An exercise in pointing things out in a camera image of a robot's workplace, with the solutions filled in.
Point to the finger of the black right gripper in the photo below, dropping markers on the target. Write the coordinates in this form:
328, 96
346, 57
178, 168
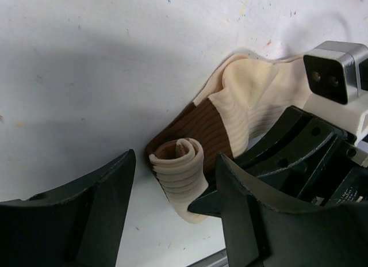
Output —
295, 137
207, 204

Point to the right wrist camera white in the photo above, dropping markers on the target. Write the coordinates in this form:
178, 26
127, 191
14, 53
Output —
337, 77

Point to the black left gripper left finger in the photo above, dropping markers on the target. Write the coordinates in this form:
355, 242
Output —
76, 224

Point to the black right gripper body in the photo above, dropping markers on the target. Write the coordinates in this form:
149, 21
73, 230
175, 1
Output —
328, 177

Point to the cream brown striped sock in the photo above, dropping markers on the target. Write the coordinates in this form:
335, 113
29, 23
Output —
241, 100

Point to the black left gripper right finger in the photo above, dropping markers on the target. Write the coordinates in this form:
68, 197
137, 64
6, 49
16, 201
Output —
265, 227

